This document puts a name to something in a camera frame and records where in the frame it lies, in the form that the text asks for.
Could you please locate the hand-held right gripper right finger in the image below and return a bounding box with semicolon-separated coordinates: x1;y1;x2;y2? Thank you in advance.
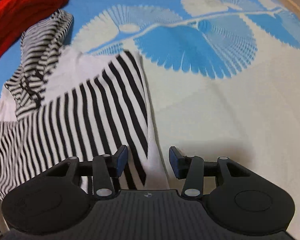
168;146;253;201

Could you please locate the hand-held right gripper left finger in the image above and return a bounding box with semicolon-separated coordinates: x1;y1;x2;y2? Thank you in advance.
44;145;129;201

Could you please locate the black and white striped shirt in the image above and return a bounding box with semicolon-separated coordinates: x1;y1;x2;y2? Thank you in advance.
0;9;170;240

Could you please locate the blue and white patterned blanket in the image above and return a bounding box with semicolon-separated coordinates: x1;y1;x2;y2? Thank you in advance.
0;0;300;207

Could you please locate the red knit sweater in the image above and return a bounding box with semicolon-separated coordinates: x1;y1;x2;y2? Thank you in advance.
0;0;69;67

